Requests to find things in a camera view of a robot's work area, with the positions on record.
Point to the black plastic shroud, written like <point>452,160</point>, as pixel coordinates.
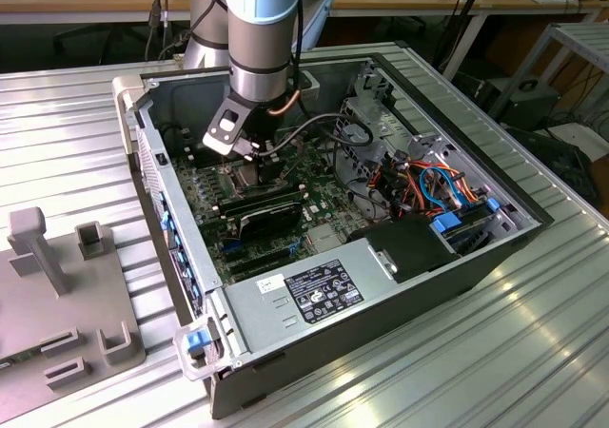
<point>409,247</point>

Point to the blue case latch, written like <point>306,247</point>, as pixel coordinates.
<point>197,342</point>

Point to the black RAM slot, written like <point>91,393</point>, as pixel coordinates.
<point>204,161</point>
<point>199,146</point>

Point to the silver power supply unit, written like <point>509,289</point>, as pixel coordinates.
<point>266,314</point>

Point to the black RAM stick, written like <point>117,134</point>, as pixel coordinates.
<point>257,202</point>

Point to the pale blue teach pendant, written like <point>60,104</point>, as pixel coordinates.
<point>316,19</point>

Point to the silver chipset heatsink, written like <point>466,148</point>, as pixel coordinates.
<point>323,240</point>

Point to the blue disk carrier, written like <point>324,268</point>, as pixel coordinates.
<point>449,221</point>

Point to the grey open PC case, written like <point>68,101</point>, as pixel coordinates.
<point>380,314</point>

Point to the black graphics card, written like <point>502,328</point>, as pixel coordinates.
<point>271,221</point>

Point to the CPU socket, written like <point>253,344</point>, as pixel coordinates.
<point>227,178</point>

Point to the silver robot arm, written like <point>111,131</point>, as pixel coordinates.
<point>259,57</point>

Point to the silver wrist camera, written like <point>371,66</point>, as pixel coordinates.
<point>228,123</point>

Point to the silver metal drive cage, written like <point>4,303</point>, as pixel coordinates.
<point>361,161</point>

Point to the black expansion slot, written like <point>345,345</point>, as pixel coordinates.
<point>259,257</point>
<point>264,267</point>

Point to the grey metal slat table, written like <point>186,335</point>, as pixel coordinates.
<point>585,35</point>

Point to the green motherboard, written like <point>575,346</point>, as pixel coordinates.
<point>323,195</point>

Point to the grey parts rack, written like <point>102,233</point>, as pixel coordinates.
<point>28,314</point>

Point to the black bag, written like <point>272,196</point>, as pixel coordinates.
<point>561,161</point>

